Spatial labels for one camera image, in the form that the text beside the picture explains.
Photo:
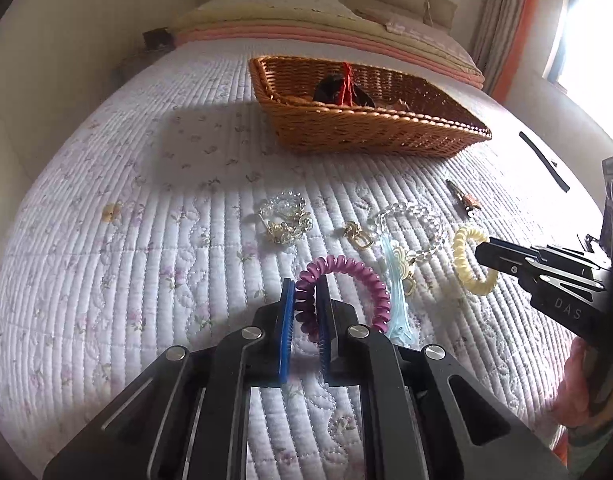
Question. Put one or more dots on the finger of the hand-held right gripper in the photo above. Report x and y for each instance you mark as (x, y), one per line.
(499, 256)
(569, 254)

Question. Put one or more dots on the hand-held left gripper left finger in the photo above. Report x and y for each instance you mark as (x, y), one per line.
(286, 331)

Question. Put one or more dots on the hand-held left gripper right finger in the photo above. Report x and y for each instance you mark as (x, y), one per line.
(322, 331)

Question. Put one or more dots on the person's right forearm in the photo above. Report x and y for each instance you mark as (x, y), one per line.
(604, 435)

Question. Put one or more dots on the person's right hand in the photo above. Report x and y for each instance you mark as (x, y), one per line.
(576, 380)

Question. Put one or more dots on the brown and gold hair clip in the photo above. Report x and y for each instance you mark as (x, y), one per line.
(462, 196)

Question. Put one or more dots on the light blue hair clip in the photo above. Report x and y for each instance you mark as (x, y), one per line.
(395, 280)

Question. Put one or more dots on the gold clasp charm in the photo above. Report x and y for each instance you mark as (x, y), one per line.
(359, 237)

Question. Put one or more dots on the white floral quilted bedspread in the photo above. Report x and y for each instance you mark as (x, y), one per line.
(186, 200)

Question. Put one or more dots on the brown wicker basket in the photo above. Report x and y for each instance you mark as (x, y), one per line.
(366, 125)

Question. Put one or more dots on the bright window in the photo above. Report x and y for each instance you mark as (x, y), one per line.
(589, 40)

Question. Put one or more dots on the red tassel ornament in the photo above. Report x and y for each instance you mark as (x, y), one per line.
(345, 85)

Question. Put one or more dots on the black hair accessory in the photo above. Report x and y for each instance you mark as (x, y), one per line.
(329, 91)

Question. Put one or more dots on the beige and orange curtain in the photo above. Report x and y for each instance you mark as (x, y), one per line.
(509, 15)

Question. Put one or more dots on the pillows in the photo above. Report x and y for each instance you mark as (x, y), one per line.
(336, 40)

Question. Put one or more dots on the dark bedside box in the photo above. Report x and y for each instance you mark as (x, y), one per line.
(157, 39)

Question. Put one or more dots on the white pillow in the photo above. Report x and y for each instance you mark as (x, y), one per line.
(276, 0)

